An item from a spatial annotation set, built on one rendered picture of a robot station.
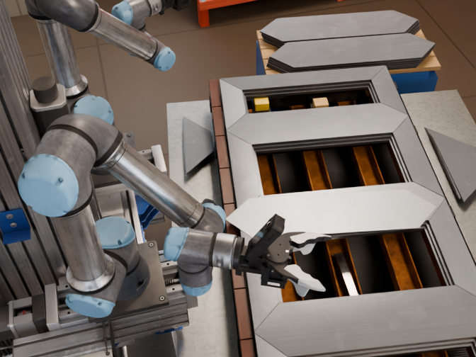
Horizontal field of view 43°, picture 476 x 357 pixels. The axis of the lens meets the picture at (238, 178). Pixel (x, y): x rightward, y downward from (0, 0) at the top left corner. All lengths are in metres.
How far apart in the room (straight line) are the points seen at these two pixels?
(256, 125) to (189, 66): 1.79
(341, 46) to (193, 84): 1.40
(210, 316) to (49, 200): 1.01
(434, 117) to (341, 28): 0.64
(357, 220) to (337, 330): 0.43
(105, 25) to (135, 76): 2.36
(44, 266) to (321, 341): 0.85
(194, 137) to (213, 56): 1.72
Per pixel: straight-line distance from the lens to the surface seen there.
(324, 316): 1.92
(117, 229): 1.61
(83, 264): 1.45
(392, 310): 1.97
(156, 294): 1.75
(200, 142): 2.59
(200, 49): 4.34
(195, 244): 1.30
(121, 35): 1.86
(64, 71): 1.98
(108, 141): 1.32
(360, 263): 2.42
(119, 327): 1.89
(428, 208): 2.24
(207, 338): 2.08
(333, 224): 2.13
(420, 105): 2.80
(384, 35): 3.02
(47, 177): 1.20
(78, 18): 1.76
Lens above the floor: 2.51
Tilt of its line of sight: 47 degrees down
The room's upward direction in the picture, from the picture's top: 1 degrees counter-clockwise
